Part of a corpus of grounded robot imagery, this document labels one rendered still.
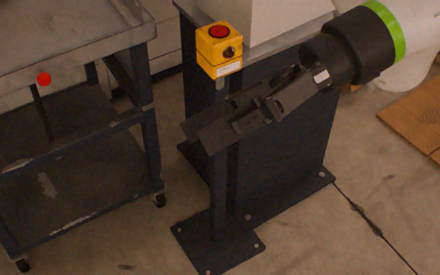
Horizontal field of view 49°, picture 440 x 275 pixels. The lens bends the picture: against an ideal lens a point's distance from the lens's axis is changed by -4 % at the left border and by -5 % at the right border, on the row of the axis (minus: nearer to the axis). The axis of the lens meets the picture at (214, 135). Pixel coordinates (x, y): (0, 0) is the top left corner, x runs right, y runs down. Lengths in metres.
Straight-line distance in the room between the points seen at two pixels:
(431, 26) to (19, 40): 0.96
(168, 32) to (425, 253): 1.38
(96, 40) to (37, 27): 0.18
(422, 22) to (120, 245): 1.41
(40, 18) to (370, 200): 1.35
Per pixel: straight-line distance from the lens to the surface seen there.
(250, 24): 1.29
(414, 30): 0.67
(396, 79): 0.79
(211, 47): 1.09
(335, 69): 0.62
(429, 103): 2.45
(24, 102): 2.16
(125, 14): 1.30
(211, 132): 0.54
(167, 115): 2.20
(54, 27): 1.31
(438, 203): 2.08
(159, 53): 2.26
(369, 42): 0.63
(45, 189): 1.82
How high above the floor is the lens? 1.57
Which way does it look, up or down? 48 degrees down
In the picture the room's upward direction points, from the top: straight up
